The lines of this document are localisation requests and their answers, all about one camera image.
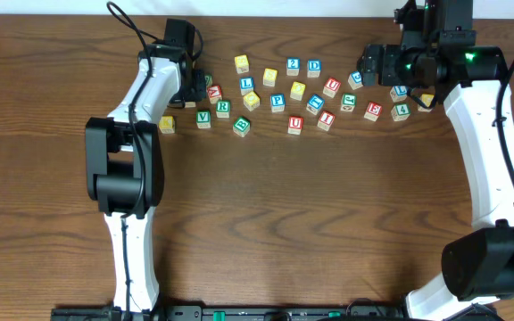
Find green V block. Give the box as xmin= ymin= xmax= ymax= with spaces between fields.
xmin=195 ymin=111 xmax=211 ymax=129

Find yellow s block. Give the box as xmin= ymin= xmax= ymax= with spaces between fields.
xmin=262 ymin=68 xmax=278 ymax=87
xmin=234 ymin=54 xmax=250 ymax=74

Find blue T block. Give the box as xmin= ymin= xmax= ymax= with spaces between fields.
xmin=306 ymin=94 xmax=325 ymax=115

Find red I block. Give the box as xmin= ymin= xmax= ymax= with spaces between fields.
xmin=317 ymin=111 xmax=336 ymax=131

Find yellow o block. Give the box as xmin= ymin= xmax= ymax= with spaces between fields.
xmin=243 ymin=91 xmax=261 ymax=111
xmin=290 ymin=81 xmax=306 ymax=101

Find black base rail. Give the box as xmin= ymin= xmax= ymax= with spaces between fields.
xmin=50 ymin=305 xmax=407 ymax=321

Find blue l block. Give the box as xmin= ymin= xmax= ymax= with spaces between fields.
xmin=239 ymin=77 xmax=254 ymax=95
xmin=390 ymin=86 xmax=408 ymax=103

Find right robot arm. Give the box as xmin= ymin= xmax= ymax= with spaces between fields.
xmin=357 ymin=0 xmax=514 ymax=320

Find green Z block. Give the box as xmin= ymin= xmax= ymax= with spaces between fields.
xmin=204 ymin=74 xmax=213 ymax=87

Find yellow G block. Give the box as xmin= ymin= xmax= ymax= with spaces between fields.
xmin=418 ymin=94 xmax=435 ymax=112

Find left black cable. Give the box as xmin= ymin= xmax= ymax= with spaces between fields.
xmin=105 ymin=0 xmax=160 ymax=321

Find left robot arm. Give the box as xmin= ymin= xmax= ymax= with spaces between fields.
xmin=85 ymin=41 xmax=205 ymax=320

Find blue D block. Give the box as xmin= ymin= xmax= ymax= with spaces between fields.
xmin=307 ymin=60 xmax=321 ymax=78

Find green 4 block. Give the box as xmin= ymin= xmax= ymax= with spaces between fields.
xmin=391 ymin=103 xmax=410 ymax=121

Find yellow S block top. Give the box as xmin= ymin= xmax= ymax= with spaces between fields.
xmin=234 ymin=54 xmax=250 ymax=74

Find yellow O block centre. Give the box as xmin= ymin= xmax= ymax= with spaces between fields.
xmin=290 ymin=81 xmax=306 ymax=101

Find blue L block right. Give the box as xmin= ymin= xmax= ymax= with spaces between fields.
xmin=390 ymin=86 xmax=408 ymax=103

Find red u block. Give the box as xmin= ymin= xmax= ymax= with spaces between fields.
xmin=287 ymin=116 xmax=304 ymax=136
xmin=323 ymin=78 xmax=342 ymax=98

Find red E block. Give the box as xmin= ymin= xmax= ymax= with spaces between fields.
xmin=364 ymin=102 xmax=383 ymax=121

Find green R block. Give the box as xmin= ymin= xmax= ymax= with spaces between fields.
xmin=216 ymin=100 xmax=231 ymax=119

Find green B block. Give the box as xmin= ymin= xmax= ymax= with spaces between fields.
xmin=232 ymin=117 xmax=251 ymax=137

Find yellow K block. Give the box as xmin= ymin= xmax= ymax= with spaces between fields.
xmin=159 ymin=115 xmax=176 ymax=135

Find blue 2 block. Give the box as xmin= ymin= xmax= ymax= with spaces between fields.
xmin=286 ymin=57 xmax=301 ymax=77

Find blue 5 block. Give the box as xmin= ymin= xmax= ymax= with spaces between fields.
xmin=348 ymin=70 xmax=363 ymax=90

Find blue P block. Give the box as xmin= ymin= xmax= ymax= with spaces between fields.
xmin=270 ymin=94 xmax=286 ymax=113

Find red A block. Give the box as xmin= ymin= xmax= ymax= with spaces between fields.
xmin=207 ymin=85 xmax=222 ymax=104

